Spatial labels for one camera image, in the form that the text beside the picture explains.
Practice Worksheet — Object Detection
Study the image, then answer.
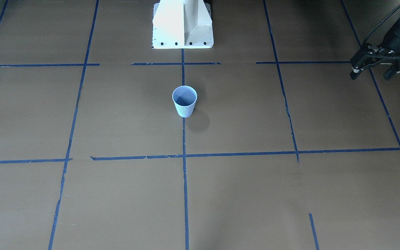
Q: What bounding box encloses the blue ribbed paper cup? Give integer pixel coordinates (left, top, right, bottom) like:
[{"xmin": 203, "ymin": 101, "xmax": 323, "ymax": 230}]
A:
[{"xmin": 172, "ymin": 85, "xmax": 198, "ymax": 118}]

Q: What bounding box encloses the white mounting pillar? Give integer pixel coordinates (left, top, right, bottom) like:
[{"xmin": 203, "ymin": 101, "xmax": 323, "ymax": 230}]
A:
[{"xmin": 151, "ymin": 0, "xmax": 214, "ymax": 49}]

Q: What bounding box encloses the brown paper table cover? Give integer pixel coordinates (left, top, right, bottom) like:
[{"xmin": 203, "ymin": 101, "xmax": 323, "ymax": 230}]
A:
[{"xmin": 0, "ymin": 0, "xmax": 400, "ymax": 250}]

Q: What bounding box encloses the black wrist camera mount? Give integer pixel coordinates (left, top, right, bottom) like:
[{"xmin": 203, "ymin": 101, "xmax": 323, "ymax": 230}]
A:
[{"xmin": 349, "ymin": 44, "xmax": 400, "ymax": 80}]

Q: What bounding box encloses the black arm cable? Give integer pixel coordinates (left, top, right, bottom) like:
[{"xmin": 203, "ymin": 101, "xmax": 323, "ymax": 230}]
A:
[{"xmin": 362, "ymin": 0, "xmax": 400, "ymax": 59}]

